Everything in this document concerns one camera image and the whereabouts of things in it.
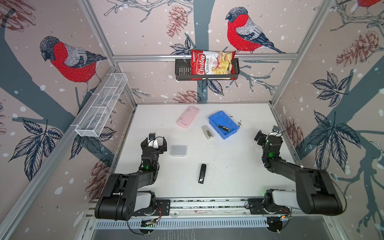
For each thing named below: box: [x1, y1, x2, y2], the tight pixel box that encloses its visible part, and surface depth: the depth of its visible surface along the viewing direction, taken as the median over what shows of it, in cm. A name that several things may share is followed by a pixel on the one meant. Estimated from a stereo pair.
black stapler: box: [198, 164, 207, 185], surface depth 83 cm
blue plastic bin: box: [208, 110, 240, 140], surface depth 109 cm
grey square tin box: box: [170, 145, 188, 157], surface depth 94 cm
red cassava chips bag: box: [190, 49, 237, 81], surface depth 89 cm
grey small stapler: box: [201, 125, 214, 140], surface depth 103 cm
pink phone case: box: [176, 105, 200, 129], surface depth 112 cm
